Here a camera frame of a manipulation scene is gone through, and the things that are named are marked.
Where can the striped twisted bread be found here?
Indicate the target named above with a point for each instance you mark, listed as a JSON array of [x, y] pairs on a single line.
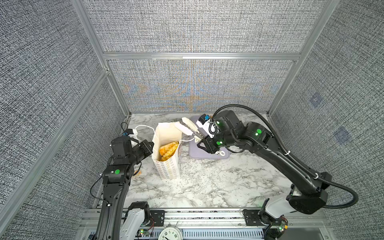
[[167, 151]]

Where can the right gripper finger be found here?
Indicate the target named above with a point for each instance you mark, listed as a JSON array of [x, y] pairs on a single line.
[[185, 130], [192, 126]]

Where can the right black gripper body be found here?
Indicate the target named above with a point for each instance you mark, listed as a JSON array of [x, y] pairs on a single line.
[[220, 140]]

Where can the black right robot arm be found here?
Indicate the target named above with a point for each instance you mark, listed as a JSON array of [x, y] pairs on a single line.
[[245, 128]]

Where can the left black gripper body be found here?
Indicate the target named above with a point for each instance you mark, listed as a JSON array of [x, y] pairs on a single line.
[[141, 152]]

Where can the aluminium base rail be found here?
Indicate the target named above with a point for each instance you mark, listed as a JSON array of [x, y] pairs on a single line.
[[232, 224]]

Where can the white patterned paper bag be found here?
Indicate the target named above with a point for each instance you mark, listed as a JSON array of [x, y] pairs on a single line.
[[164, 134]]

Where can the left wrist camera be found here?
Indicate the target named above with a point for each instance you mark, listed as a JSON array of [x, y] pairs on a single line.
[[123, 145]]

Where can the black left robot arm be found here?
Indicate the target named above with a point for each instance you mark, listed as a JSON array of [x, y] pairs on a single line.
[[116, 182]]

